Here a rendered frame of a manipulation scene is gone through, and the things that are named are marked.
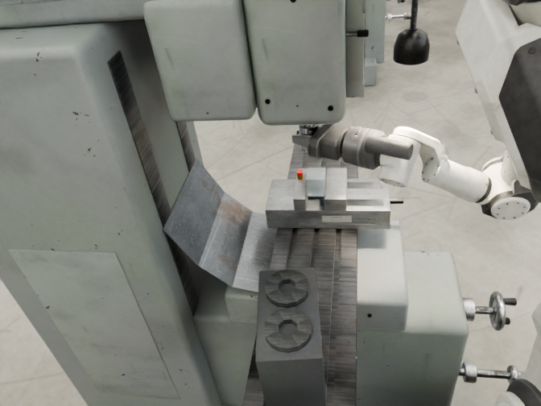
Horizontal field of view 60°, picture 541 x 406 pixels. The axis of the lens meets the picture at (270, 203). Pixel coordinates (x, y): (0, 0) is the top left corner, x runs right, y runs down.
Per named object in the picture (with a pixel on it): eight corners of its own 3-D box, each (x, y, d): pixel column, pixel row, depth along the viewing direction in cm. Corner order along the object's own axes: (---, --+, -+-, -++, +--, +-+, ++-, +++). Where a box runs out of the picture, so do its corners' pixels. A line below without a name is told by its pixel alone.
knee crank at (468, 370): (532, 373, 143) (537, 362, 139) (538, 391, 138) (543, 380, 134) (456, 368, 147) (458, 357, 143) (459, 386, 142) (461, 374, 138)
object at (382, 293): (398, 245, 156) (400, 217, 148) (406, 333, 129) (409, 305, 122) (250, 241, 165) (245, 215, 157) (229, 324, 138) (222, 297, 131)
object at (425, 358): (435, 356, 189) (456, 249, 151) (446, 437, 164) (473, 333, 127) (239, 344, 203) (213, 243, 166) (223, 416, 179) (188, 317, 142)
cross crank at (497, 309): (504, 308, 151) (511, 283, 143) (513, 339, 142) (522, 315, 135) (452, 305, 154) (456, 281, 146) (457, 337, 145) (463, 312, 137)
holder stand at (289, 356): (319, 321, 111) (315, 262, 99) (327, 412, 94) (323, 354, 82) (268, 324, 112) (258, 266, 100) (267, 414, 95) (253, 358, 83)
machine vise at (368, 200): (386, 196, 144) (388, 167, 138) (390, 229, 133) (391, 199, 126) (274, 196, 150) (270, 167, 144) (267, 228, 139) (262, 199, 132)
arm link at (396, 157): (377, 135, 111) (426, 145, 105) (363, 179, 110) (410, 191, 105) (364, 118, 101) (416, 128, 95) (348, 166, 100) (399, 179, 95)
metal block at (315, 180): (326, 184, 139) (325, 167, 135) (325, 196, 134) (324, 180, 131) (308, 184, 140) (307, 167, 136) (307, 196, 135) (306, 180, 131)
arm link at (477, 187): (427, 166, 111) (492, 193, 116) (431, 200, 104) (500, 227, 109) (458, 137, 103) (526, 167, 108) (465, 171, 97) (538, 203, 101)
